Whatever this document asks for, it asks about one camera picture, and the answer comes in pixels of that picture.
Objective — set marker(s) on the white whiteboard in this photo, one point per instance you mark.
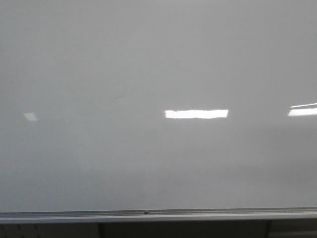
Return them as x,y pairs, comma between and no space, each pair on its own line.
157,110

